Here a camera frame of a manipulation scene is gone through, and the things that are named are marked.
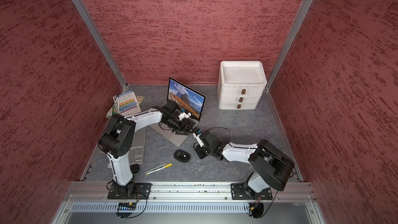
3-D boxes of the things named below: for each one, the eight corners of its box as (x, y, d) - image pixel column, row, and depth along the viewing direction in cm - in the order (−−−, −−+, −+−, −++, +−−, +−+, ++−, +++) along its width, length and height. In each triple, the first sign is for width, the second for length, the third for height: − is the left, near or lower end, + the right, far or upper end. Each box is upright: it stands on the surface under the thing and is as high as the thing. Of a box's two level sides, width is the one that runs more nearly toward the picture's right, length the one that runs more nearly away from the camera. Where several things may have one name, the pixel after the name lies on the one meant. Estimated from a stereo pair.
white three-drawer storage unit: (218, 110, 108) (223, 84, 87) (217, 88, 122) (220, 60, 101) (257, 111, 108) (270, 84, 87) (251, 88, 122) (261, 61, 101)
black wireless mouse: (172, 157, 86) (172, 156, 84) (178, 149, 89) (177, 147, 87) (186, 165, 83) (185, 164, 82) (191, 156, 87) (191, 155, 85)
